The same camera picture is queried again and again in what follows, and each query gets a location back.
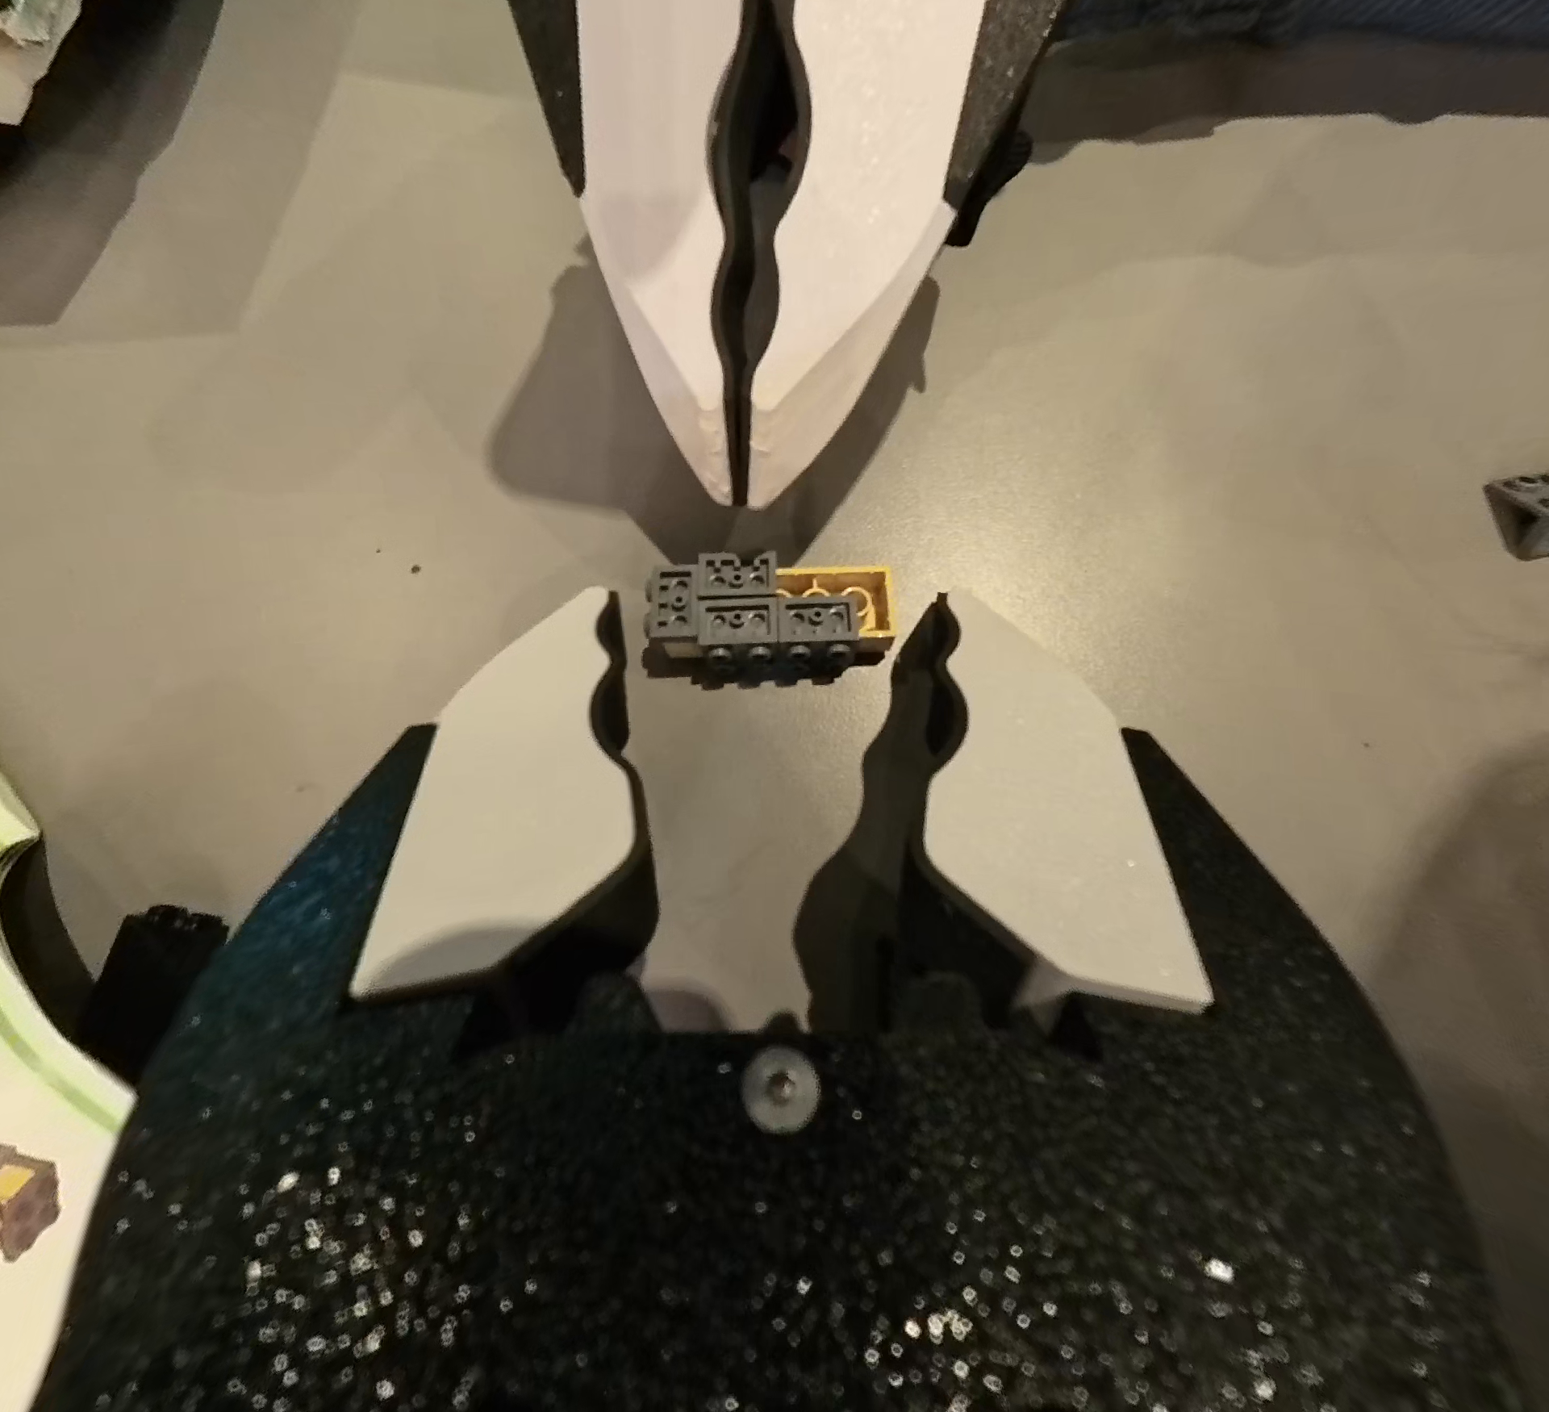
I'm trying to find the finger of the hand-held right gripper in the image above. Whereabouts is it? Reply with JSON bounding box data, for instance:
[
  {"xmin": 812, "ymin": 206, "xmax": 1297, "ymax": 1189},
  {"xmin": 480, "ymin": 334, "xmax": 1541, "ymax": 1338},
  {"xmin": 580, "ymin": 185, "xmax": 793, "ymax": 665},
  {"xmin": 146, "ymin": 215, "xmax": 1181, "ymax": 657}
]
[
  {"xmin": 568, "ymin": 0, "xmax": 760, "ymax": 507},
  {"xmin": 749, "ymin": 0, "xmax": 1017, "ymax": 507}
]

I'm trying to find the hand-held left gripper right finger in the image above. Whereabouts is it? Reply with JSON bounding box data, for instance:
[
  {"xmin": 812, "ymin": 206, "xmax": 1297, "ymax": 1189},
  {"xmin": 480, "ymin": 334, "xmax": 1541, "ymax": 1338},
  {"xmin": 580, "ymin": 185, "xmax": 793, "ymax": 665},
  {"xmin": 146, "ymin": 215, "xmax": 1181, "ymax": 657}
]
[{"xmin": 857, "ymin": 593, "xmax": 1214, "ymax": 1015}]

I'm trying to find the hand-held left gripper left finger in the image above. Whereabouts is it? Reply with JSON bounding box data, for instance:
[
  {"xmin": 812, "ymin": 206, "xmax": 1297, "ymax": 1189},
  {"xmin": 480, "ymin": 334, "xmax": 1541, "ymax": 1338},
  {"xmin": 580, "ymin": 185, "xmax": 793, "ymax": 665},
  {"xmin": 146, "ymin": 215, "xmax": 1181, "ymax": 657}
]
[{"xmin": 345, "ymin": 587, "xmax": 660, "ymax": 1008}]

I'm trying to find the dark grey brick yellow tile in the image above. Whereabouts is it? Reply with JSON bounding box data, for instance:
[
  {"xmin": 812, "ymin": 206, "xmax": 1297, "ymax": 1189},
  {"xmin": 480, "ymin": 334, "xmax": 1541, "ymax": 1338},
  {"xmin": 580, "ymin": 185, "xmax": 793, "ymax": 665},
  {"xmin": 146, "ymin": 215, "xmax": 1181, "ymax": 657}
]
[{"xmin": 644, "ymin": 569, "xmax": 710, "ymax": 649}]

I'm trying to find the grey desk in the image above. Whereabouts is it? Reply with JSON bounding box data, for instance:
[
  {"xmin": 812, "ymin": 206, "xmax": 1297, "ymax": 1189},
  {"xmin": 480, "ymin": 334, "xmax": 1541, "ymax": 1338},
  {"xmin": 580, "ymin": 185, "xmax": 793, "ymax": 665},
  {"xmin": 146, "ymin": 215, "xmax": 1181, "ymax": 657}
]
[{"xmin": 0, "ymin": 0, "xmax": 1549, "ymax": 1412}]

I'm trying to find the black long brick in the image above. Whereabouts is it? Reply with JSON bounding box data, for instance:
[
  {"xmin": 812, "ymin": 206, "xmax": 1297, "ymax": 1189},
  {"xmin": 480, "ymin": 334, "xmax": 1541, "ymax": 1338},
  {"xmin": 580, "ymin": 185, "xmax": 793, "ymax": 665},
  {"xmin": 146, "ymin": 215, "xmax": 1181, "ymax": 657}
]
[{"xmin": 80, "ymin": 903, "xmax": 233, "ymax": 1081}]

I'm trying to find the open instruction booklet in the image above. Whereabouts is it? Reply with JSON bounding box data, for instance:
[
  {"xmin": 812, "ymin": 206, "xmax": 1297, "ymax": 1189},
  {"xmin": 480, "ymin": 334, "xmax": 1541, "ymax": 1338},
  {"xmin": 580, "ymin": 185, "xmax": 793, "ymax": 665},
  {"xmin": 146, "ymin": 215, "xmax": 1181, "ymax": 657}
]
[{"xmin": 0, "ymin": 771, "xmax": 140, "ymax": 1412}]

